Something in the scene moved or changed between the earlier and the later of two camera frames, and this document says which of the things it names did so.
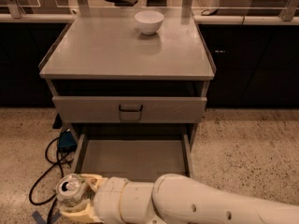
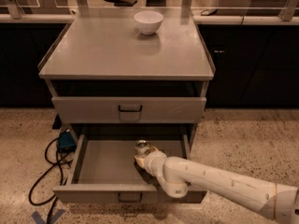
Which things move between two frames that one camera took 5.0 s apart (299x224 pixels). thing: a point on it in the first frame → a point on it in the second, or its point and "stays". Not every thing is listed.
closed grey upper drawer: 130,109 stays
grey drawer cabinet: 132,101 stays
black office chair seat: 121,0 stays
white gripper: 107,197 → 149,158
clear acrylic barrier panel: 276,2 stays
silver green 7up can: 71,189 → 141,147
